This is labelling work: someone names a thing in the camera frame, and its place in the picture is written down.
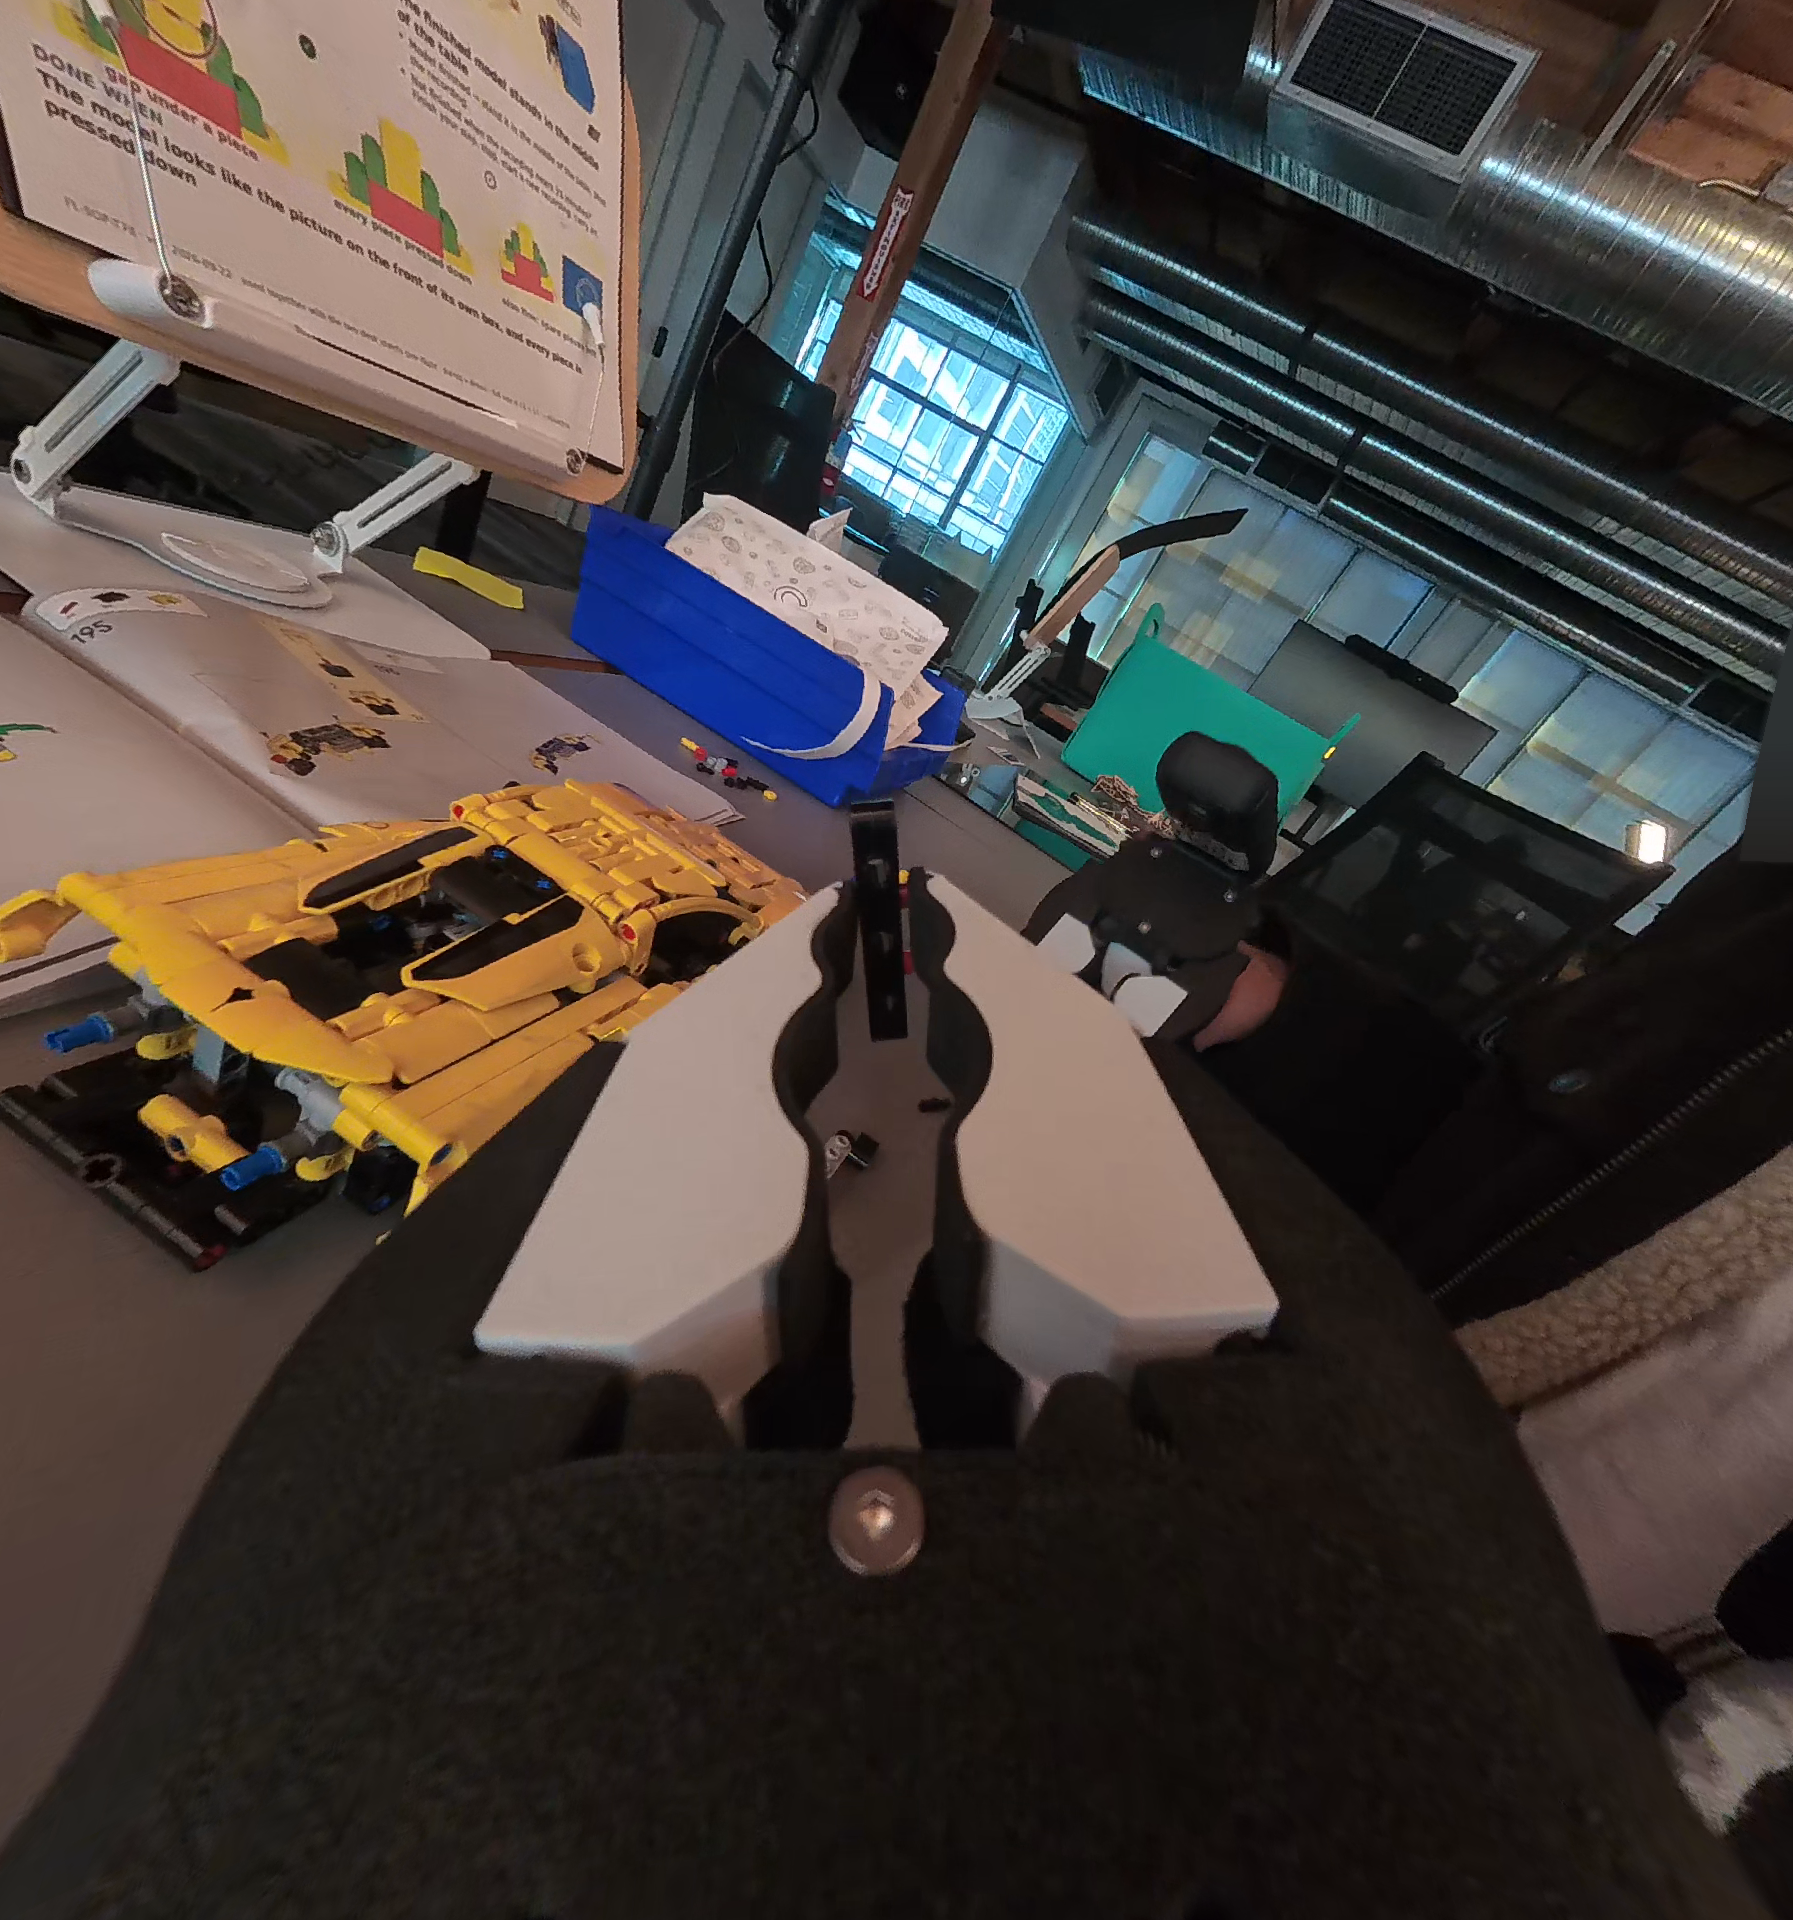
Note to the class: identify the paned window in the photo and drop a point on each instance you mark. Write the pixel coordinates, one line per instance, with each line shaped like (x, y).
(941, 437)

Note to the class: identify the white patterned paper bag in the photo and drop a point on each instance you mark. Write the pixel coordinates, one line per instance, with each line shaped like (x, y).
(805, 600)

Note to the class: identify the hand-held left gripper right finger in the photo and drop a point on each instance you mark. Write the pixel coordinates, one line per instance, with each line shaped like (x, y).
(1105, 1201)

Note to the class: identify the printed instruction sheet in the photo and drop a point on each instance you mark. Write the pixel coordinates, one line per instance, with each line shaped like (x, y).
(386, 226)

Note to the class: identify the white board stand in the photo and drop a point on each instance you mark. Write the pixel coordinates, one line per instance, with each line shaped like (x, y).
(116, 511)

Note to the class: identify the black beam piece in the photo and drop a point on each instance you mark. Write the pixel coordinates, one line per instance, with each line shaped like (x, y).
(879, 915)

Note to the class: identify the dark upright panel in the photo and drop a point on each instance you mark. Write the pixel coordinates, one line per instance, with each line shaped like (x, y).
(753, 421)

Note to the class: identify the wooden display board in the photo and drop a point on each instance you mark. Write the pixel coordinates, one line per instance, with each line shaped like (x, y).
(629, 300)

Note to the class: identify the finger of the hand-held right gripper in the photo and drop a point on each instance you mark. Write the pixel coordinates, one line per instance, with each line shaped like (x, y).
(1065, 941)
(1144, 991)

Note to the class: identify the person's right hand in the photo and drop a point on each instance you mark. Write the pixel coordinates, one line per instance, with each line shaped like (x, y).
(1242, 999)

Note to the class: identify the person's fleece-lined jacket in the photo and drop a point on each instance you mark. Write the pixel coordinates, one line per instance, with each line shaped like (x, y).
(1661, 1201)

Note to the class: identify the open instruction booklet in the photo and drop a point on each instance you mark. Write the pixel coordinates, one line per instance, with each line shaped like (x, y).
(116, 782)

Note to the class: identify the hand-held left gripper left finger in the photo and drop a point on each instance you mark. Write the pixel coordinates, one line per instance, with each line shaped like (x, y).
(657, 1201)

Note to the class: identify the blue plastic bin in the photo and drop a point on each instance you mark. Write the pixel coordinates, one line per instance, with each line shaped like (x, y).
(716, 676)

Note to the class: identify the silver ventilation duct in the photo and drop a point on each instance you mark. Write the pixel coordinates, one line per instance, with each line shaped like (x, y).
(1661, 255)

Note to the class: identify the dark wall monitor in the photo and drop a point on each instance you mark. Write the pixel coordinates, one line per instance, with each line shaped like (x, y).
(1375, 705)

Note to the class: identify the white green puzzle board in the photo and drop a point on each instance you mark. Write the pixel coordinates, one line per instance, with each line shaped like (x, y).
(1060, 803)

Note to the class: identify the grey desk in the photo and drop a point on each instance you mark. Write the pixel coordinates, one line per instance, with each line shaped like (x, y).
(85, 1424)

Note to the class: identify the teal plastic bin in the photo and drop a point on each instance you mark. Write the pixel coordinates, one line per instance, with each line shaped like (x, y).
(1196, 720)

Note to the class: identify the white ceiling vent grille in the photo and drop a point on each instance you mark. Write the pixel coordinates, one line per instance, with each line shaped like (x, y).
(1405, 76)

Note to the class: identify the small wooden model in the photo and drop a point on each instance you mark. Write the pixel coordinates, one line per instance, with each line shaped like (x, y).
(1136, 810)

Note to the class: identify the cluster of tiny coloured pieces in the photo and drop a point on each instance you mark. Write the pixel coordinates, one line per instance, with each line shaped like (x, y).
(725, 766)

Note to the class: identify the yellow sticky note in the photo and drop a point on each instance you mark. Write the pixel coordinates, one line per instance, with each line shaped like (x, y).
(470, 579)

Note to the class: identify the yellow toy brick car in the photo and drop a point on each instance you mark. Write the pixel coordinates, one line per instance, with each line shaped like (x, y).
(386, 960)

